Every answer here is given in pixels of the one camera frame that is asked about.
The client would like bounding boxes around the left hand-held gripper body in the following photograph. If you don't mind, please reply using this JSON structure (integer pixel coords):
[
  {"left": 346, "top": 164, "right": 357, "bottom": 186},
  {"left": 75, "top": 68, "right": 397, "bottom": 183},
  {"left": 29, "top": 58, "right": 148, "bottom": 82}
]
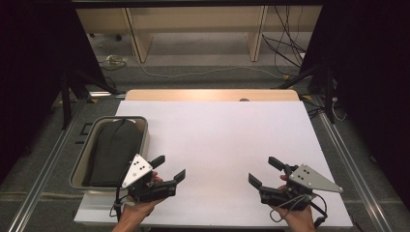
[{"left": 121, "top": 154, "right": 178, "bottom": 204}]

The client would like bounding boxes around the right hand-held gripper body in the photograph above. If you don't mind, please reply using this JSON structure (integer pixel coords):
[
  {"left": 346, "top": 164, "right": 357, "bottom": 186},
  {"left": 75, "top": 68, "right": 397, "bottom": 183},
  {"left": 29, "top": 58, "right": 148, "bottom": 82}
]
[{"left": 258, "top": 163, "right": 344, "bottom": 213}]

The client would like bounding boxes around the dark grey skirt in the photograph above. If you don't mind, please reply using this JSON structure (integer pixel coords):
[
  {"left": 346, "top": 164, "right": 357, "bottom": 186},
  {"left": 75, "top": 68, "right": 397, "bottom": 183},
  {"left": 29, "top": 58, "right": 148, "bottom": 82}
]
[{"left": 81, "top": 119, "right": 144, "bottom": 188}]

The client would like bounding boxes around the beige basket with grey rim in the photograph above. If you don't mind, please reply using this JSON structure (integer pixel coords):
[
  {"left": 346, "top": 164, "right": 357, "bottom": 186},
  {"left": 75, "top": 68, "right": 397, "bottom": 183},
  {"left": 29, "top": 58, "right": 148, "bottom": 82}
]
[{"left": 69, "top": 115, "right": 150, "bottom": 195}]

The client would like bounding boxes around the person's left hand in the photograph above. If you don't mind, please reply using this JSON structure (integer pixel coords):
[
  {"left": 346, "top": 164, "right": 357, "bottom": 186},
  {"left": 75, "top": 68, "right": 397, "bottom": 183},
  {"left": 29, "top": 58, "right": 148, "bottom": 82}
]
[{"left": 120, "top": 171, "right": 166, "bottom": 224}]

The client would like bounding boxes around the person's right hand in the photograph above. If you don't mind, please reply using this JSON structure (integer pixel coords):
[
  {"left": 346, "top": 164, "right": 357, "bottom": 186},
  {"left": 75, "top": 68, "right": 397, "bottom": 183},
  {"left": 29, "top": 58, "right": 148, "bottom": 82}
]
[{"left": 274, "top": 174, "right": 317, "bottom": 232}]

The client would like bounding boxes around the white table board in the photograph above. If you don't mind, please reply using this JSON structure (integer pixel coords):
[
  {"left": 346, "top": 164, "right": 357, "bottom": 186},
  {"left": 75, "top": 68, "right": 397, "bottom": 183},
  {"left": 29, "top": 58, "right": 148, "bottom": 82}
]
[{"left": 73, "top": 100, "right": 354, "bottom": 228}]

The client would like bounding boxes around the light wooden table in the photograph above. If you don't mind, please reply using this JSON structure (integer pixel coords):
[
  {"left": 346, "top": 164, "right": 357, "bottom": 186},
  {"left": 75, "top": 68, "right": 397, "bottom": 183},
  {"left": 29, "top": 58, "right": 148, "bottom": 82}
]
[{"left": 125, "top": 89, "right": 301, "bottom": 102}]

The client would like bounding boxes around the short metal bar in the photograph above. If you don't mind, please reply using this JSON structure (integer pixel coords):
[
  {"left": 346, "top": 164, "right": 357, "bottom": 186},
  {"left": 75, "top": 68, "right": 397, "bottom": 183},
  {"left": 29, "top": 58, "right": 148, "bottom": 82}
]
[{"left": 88, "top": 91, "right": 128, "bottom": 99}]

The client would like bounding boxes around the black tripod stand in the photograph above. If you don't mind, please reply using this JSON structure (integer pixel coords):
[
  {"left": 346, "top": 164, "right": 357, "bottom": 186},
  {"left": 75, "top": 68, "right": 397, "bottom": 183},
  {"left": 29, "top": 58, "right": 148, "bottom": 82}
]
[
  {"left": 59, "top": 69, "right": 120, "bottom": 130},
  {"left": 272, "top": 64, "right": 337, "bottom": 125}
]

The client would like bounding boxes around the black curtain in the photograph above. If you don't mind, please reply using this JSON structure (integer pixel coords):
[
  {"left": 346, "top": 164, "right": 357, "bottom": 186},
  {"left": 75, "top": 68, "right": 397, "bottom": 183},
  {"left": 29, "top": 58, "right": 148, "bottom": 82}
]
[
  {"left": 299, "top": 0, "right": 410, "bottom": 207},
  {"left": 0, "top": 0, "right": 107, "bottom": 185}
]

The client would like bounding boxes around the beige wooden desk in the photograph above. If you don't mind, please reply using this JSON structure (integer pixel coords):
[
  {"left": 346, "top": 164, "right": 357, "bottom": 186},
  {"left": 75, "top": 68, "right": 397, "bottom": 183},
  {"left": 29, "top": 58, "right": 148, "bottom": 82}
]
[{"left": 75, "top": 5, "right": 323, "bottom": 64}]

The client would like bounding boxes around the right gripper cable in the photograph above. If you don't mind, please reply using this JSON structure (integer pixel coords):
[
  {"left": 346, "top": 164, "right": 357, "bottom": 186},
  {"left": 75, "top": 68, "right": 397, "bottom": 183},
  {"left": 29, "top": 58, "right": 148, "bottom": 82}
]
[{"left": 269, "top": 192, "right": 328, "bottom": 230}]

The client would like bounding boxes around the aluminium floor rail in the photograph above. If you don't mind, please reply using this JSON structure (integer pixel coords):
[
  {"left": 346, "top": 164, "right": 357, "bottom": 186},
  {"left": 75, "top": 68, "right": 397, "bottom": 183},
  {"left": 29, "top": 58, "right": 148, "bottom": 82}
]
[
  {"left": 313, "top": 96, "right": 395, "bottom": 232},
  {"left": 8, "top": 100, "right": 86, "bottom": 232}
]

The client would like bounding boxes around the coiled pale cable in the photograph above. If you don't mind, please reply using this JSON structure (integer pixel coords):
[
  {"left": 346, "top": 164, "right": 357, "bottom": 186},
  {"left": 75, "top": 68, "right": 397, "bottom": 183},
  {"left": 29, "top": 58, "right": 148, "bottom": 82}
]
[{"left": 98, "top": 54, "right": 129, "bottom": 72}]

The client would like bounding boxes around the bundle of black cables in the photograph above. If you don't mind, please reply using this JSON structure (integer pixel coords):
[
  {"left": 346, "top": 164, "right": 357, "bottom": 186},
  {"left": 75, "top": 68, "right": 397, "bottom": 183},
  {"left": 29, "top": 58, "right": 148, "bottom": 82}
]
[{"left": 261, "top": 5, "right": 308, "bottom": 69}]

